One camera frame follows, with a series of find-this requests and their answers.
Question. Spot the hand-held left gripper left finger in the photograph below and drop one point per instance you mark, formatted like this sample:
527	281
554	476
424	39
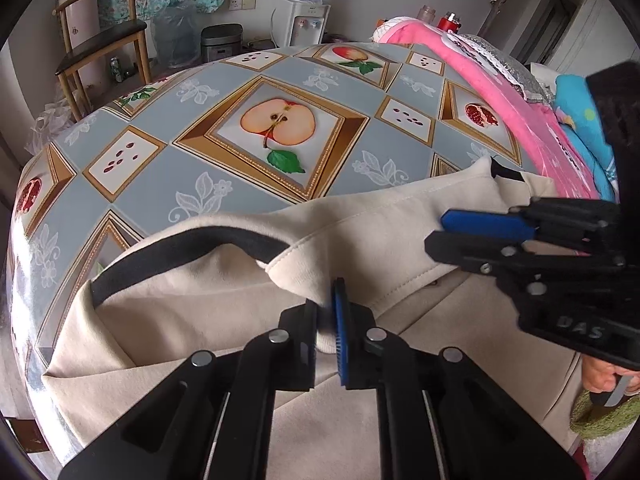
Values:
305	345

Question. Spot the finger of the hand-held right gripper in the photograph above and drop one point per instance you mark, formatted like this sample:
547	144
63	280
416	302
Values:
475	255
480	222

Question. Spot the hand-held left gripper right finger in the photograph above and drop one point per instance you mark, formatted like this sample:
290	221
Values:
341	330

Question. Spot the cream zip jacket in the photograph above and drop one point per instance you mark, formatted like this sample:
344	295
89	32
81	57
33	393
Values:
175	310

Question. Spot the person's right hand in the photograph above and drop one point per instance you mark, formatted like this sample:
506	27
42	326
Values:
600	377

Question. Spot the pink floral blanket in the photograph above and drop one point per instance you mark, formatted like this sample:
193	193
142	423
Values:
500	110

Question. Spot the blue pillow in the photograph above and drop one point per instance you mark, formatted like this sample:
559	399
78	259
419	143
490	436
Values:
585	125

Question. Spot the silver cushion with lace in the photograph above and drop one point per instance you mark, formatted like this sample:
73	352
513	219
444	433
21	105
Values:
500	60

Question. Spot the fruit print tablecloth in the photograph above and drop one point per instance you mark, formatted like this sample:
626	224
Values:
200	160

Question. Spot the pink glass jar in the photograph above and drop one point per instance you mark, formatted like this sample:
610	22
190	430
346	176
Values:
426	14

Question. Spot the white water dispenser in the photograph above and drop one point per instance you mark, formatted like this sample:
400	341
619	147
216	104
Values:
307	25

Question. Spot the cardboard box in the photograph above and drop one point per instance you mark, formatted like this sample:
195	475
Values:
27	435

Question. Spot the dark rice cooker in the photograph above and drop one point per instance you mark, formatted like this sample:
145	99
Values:
222	42

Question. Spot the green drink can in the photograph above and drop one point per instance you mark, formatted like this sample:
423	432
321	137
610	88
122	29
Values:
116	70

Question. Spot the empty clear water jug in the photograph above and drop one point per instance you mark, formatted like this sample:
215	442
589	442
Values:
175	35

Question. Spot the white mesh fabric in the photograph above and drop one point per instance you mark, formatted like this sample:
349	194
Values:
50	125

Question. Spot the wooden chair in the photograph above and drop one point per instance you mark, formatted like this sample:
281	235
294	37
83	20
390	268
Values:
100	40

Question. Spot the tall white cylinder appliance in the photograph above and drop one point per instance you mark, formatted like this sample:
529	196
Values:
77	10

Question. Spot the doorway frame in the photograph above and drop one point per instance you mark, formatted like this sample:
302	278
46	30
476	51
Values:
545	20

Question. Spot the white wall socket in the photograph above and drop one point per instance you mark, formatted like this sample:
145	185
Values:
243	4

